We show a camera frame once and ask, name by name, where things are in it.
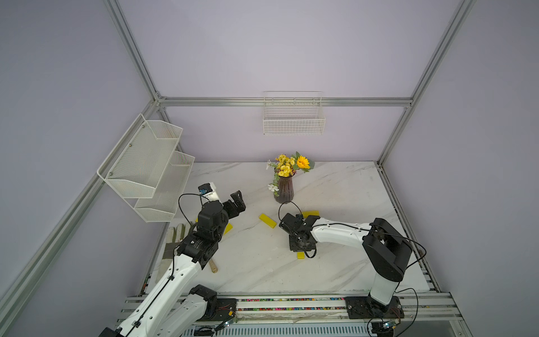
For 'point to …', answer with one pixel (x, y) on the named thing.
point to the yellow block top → (264, 218)
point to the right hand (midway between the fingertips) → (300, 248)
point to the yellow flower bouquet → (285, 166)
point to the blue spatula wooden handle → (213, 267)
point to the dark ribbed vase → (285, 191)
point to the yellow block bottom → (306, 213)
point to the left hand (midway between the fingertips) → (230, 199)
